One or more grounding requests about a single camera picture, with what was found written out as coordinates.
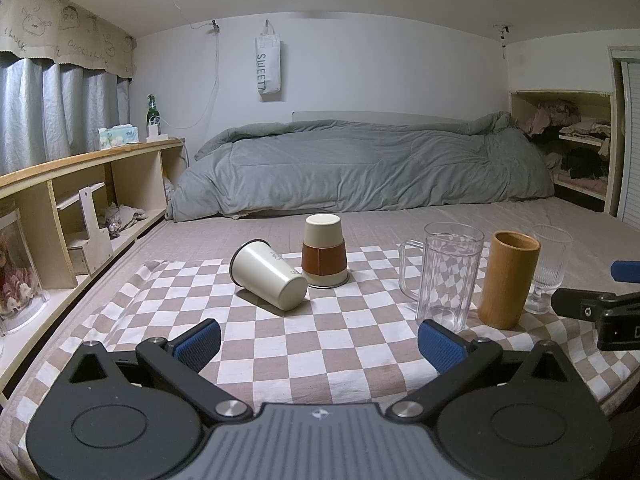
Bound white sliding door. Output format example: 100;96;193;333
607;45;640;241

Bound crumpled grey cloth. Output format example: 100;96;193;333
95;202;149;239

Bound beige folded clothes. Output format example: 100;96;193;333
558;120;612;143

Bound ribbed stemmed glass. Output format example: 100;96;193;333
525;224;574;315

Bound brown white checkered cloth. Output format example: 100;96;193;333
0;246;640;480

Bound white cable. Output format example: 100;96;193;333
150;0;221;131

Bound white cup with dark rim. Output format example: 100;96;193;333
229;239;309;314

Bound cream wardrobe shelf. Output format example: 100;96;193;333
509;88;617;216

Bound cream cup with brown sleeve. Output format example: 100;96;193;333
301;213;349;290

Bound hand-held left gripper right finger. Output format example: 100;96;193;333
391;319;576;428

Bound green tissue box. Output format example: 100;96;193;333
97;124;140;150

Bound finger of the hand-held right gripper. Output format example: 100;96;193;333
551;287;640;352
611;260;640;284

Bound bamboo cup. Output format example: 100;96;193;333
477;230;542;331

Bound beige cartoon valance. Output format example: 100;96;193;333
0;0;139;81

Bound small wooden caddy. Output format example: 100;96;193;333
55;185;114;276

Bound green glass bottle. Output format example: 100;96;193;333
145;94;161;136

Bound pink clothes pile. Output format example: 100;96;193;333
524;101;584;136

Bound wooden bedside shelf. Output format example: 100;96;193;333
0;137;189;403

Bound grey duvet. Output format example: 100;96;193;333
165;111;556;222

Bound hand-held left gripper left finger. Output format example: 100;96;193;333
65;319;254;429

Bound grey curtain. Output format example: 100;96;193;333
0;54;132;177

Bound clear display case with doll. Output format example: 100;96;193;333
0;207;49;337

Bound dark clothes pile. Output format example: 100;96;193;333
559;146;612;181

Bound white tote bag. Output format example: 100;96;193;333
254;19;283;97

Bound clear glass mug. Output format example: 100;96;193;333
398;222;485;334

